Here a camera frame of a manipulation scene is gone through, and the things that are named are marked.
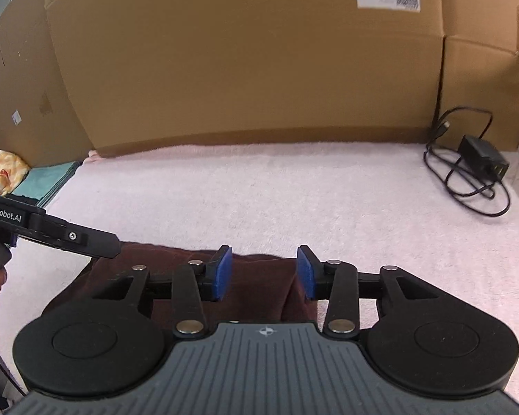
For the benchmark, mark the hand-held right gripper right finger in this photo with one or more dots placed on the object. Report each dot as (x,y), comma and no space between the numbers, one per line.
(306,272)

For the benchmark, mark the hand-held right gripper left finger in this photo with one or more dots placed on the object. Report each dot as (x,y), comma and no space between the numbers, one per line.
(222,274)

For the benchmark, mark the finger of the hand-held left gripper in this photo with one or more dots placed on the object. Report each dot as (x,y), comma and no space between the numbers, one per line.
(86,240)

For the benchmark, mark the maroon hoodie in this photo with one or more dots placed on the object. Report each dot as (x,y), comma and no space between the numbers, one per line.
(259,285)

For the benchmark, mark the yellow patterned cloth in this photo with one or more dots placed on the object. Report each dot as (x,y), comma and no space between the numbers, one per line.
(8,170)

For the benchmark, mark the teal cloth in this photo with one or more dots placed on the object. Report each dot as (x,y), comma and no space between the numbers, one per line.
(47,179)

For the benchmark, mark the pink fleece blanket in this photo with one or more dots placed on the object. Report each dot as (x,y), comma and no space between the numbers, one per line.
(285,194)

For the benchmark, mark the black power adapter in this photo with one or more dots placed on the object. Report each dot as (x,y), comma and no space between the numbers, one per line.
(484,155)

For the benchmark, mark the brown cardboard wall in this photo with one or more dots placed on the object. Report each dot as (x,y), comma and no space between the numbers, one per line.
(242,52)

